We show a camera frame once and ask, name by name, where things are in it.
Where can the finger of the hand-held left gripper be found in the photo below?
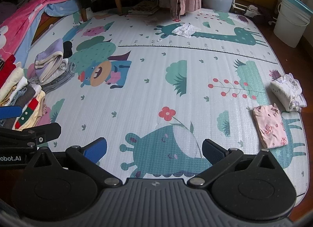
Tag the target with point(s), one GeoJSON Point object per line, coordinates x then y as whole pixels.
{"type": "Point", "coordinates": [9, 112]}
{"type": "Point", "coordinates": [46, 131]}

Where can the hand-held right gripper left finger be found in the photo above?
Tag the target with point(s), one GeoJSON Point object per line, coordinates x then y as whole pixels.
{"type": "Point", "coordinates": [94, 150]}

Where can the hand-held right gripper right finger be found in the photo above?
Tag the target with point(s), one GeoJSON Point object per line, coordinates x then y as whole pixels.
{"type": "Point", "coordinates": [212, 152]}

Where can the pink fox print pants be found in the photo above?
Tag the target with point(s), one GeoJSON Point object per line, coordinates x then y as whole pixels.
{"type": "Point", "coordinates": [269, 129]}

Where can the stack of folded clothes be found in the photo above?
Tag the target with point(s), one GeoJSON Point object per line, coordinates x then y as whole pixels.
{"type": "Point", "coordinates": [14, 77]}

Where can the grey folded pants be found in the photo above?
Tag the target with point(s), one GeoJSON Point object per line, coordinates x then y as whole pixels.
{"type": "Point", "coordinates": [61, 80]}

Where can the lavender cream folded garment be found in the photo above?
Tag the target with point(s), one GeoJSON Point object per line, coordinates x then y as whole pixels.
{"type": "Point", "coordinates": [49, 60]}

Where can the small white rolled cloth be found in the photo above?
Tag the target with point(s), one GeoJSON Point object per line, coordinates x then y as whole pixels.
{"type": "Point", "coordinates": [65, 64]}

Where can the black cloth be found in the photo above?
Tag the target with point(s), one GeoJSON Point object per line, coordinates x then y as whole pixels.
{"type": "Point", "coordinates": [68, 49]}

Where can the animal print play mat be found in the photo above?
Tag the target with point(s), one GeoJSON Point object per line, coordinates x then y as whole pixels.
{"type": "Point", "coordinates": [156, 82]}

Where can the pink blanket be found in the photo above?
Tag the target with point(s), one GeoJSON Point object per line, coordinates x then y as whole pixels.
{"type": "Point", "coordinates": [22, 19]}

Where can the white printed folded garment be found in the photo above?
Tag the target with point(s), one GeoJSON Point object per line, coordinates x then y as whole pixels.
{"type": "Point", "coordinates": [286, 92]}

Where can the light blue blanket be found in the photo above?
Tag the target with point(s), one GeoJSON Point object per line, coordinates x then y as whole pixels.
{"type": "Point", "coordinates": [61, 6]}

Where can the crumpled white cloth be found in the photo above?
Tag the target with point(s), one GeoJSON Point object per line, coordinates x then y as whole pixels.
{"type": "Point", "coordinates": [187, 30]}

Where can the white bucket with teal lid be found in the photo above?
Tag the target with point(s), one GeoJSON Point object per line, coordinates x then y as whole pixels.
{"type": "Point", "coordinates": [288, 26]}

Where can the white rag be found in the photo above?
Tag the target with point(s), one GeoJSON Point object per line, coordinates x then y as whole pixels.
{"type": "Point", "coordinates": [251, 10]}

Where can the stack of books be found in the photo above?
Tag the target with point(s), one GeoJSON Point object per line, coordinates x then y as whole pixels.
{"type": "Point", "coordinates": [144, 9]}

